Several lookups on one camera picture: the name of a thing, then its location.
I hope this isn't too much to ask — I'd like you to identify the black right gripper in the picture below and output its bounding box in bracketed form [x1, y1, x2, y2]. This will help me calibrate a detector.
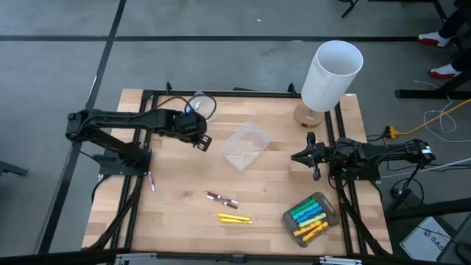
[291, 131, 331, 182]

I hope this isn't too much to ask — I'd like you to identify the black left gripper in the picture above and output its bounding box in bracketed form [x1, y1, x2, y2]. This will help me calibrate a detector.
[171, 111, 213, 152]

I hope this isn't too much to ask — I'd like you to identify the dark green highlighter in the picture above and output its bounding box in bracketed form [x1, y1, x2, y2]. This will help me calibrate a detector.
[288, 197, 317, 217]

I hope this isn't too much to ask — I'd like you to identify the teal highlighter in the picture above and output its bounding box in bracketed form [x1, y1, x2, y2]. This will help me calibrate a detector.
[292, 201, 320, 221]

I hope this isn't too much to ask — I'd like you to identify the magenta cap whiteboard marker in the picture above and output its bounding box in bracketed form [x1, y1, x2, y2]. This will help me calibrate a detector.
[206, 191, 239, 205]

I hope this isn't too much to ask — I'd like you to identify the blue highlighter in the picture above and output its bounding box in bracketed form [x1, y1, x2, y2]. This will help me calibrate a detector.
[295, 205, 324, 225]

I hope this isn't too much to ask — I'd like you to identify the brown cap whiteboard marker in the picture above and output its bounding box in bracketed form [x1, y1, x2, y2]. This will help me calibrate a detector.
[206, 194, 239, 210]

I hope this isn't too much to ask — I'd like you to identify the light green Sharpie highlighter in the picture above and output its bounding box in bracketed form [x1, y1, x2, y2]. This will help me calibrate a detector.
[297, 211, 327, 229]

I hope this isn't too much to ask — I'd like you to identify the orange highlighter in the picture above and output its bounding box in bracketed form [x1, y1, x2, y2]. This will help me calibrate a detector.
[301, 221, 330, 243]

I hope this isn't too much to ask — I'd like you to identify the clear plastic container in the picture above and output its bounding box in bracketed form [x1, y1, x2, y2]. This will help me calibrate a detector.
[222, 121, 272, 172]
[183, 91, 219, 122]

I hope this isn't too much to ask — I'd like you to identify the grey plastic tray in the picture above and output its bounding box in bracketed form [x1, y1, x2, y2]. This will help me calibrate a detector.
[281, 191, 341, 248]

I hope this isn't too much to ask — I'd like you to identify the yellow highlighter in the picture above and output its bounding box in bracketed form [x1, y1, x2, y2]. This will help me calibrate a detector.
[216, 212, 252, 222]
[218, 216, 255, 225]

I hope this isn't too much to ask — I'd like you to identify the white shade wooden base lamp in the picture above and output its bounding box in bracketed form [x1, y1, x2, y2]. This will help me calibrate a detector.
[293, 39, 364, 129]

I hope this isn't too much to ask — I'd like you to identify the black crossbar with silver brackets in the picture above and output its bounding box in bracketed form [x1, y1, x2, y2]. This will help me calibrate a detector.
[0, 249, 471, 265]

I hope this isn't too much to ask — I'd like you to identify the black desk foot bar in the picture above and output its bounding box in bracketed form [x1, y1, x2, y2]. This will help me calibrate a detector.
[384, 198, 471, 222]

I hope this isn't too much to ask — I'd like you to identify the white cardboard box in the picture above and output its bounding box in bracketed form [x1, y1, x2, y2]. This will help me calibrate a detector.
[400, 216, 454, 263]

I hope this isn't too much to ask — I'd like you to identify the office chair base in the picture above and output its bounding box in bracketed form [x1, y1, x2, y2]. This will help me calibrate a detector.
[338, 0, 360, 18]

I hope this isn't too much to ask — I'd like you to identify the person's leg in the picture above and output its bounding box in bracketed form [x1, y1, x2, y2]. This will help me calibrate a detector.
[450, 51, 471, 73]
[437, 0, 471, 40]

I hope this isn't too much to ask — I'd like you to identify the black furniture foot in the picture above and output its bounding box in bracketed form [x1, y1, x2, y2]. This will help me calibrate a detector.
[0, 160, 29, 177]

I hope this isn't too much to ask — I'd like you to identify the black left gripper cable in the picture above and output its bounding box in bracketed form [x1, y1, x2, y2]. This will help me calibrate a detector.
[156, 93, 218, 121]

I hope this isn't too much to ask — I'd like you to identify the orange extension cord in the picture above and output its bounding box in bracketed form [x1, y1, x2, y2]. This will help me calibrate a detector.
[384, 97, 471, 141]

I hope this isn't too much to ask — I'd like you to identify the black power cable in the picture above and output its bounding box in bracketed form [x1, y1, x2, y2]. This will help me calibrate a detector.
[367, 132, 425, 202]

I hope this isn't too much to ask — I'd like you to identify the white looped cable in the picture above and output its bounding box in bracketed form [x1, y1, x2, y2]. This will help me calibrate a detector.
[414, 79, 471, 144]

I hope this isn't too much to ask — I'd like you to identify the grey-white cable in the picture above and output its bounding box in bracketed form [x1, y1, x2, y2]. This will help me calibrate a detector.
[380, 158, 471, 180]

